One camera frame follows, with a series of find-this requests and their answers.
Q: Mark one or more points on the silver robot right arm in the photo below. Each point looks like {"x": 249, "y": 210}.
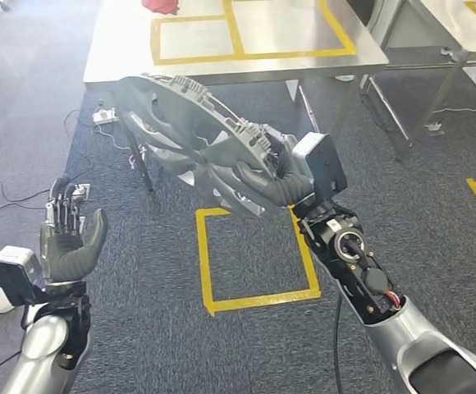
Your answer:
{"x": 406, "y": 332}

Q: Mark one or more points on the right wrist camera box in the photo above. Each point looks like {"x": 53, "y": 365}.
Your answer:
{"x": 324, "y": 166}

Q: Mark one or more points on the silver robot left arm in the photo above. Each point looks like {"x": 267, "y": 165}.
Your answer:
{"x": 41, "y": 348}

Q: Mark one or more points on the silver plastic hubcap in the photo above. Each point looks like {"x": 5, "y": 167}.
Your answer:
{"x": 189, "y": 125}

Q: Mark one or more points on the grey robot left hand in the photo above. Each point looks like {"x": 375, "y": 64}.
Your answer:
{"x": 63, "y": 255}

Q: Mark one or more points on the red object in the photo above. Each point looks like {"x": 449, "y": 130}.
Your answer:
{"x": 160, "y": 5}

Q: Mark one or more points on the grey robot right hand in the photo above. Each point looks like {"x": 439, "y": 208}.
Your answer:
{"x": 287, "y": 193}

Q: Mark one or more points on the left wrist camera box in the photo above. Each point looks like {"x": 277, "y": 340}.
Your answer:
{"x": 14, "y": 274}

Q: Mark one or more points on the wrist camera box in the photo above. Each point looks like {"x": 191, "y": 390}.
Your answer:
{"x": 14, "y": 274}
{"x": 324, "y": 166}

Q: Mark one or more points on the steel top workbench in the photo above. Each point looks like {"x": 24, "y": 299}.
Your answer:
{"x": 119, "y": 43}

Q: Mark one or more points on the grey metal table frame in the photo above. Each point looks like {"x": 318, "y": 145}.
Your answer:
{"x": 447, "y": 27}

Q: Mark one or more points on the silver floor socket box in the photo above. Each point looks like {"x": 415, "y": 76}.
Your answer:
{"x": 82, "y": 190}

